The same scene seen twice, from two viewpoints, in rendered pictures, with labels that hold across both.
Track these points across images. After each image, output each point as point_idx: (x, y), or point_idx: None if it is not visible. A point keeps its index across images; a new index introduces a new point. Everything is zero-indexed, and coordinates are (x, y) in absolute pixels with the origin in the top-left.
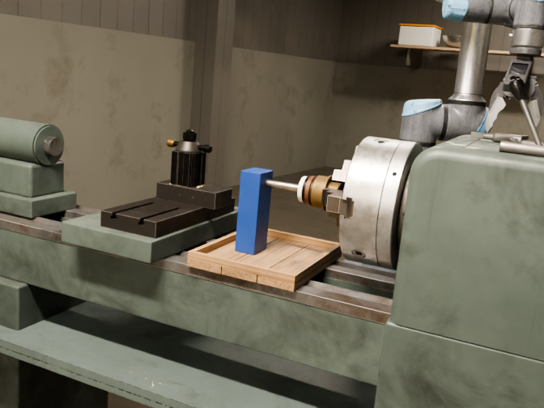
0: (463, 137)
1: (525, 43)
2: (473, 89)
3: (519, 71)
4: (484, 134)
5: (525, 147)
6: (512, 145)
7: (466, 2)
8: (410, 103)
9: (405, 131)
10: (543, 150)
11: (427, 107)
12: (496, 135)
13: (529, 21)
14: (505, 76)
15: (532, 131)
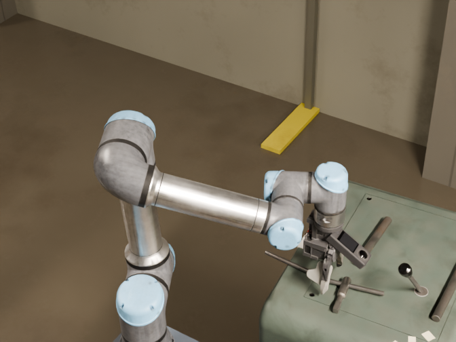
0: (315, 313)
1: (343, 220)
2: (161, 239)
3: (352, 244)
4: (340, 301)
5: (446, 305)
6: (442, 312)
7: (302, 226)
8: (148, 310)
9: (153, 334)
10: (450, 297)
11: (163, 298)
12: (345, 294)
13: (345, 205)
14: (355, 258)
15: (417, 286)
